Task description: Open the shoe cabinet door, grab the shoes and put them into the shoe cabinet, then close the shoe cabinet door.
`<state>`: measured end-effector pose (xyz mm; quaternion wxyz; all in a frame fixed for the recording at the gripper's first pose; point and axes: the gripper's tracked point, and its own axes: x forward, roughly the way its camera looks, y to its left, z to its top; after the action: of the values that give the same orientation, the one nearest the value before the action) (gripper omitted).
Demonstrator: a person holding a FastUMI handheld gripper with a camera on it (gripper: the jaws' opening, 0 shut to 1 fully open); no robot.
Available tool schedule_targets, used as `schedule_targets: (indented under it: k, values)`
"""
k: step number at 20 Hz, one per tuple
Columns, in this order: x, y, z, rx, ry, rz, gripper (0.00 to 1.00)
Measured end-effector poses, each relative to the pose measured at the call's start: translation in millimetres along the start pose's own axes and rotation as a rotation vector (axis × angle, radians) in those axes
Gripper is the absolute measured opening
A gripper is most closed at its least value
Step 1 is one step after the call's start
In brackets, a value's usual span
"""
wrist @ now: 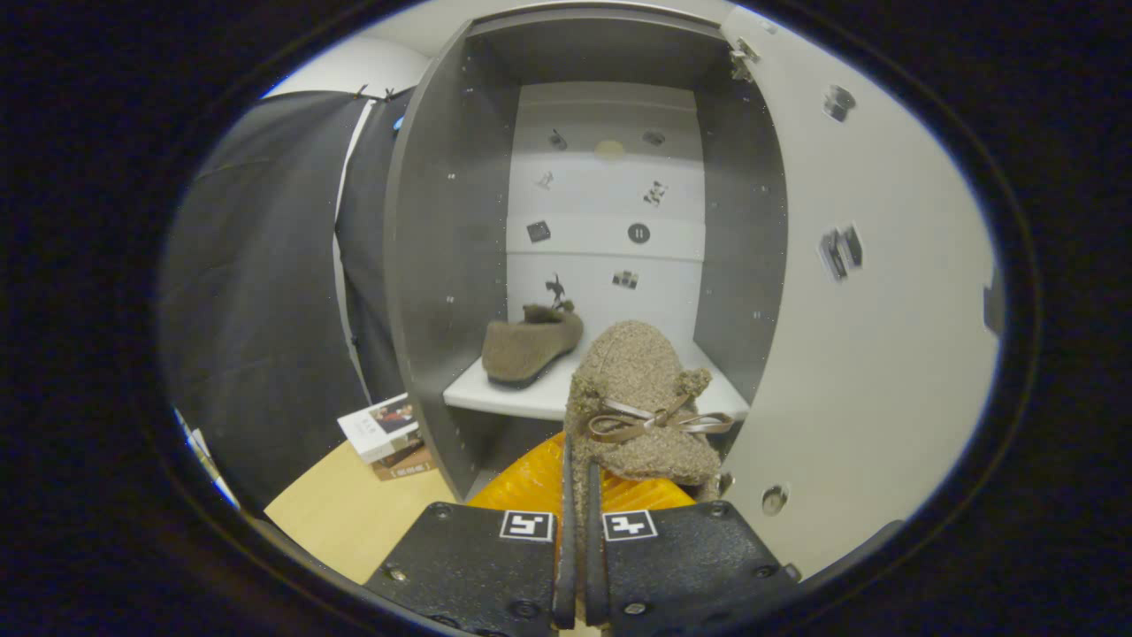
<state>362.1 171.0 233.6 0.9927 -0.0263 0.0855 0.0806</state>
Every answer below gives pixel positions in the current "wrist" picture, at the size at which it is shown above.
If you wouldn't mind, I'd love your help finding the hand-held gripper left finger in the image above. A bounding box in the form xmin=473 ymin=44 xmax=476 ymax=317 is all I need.
xmin=363 ymin=434 xmax=577 ymax=637

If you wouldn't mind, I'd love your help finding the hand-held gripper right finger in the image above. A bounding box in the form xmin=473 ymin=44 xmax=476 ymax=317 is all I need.
xmin=584 ymin=476 xmax=802 ymax=637

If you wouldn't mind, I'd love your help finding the brown fuzzy shoe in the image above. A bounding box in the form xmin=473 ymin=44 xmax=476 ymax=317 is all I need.
xmin=563 ymin=320 xmax=738 ymax=633
xmin=481 ymin=301 xmax=585 ymax=389

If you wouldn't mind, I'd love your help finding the light grey shoe cabinet door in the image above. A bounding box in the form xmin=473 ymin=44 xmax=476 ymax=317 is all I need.
xmin=707 ymin=7 xmax=1007 ymax=581

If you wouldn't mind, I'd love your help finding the grey shoe cabinet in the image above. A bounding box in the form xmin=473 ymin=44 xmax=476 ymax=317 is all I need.
xmin=382 ymin=7 xmax=790 ymax=502

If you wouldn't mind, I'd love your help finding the white cabinet shelf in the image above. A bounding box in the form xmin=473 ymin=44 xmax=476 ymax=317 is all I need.
xmin=442 ymin=341 xmax=752 ymax=423

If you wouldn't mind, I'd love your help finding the brown book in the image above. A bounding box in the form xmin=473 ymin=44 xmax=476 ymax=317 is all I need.
xmin=371 ymin=444 xmax=437 ymax=482

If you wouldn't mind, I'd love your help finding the white book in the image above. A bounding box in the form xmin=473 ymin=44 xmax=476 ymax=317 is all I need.
xmin=337 ymin=394 xmax=425 ymax=465

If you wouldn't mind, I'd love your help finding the white cluttered side table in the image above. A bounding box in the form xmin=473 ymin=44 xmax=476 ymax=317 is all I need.
xmin=173 ymin=407 xmax=241 ymax=511

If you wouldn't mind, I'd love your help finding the black backdrop cloth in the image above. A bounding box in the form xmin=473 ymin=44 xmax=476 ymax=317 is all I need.
xmin=159 ymin=88 xmax=418 ymax=516

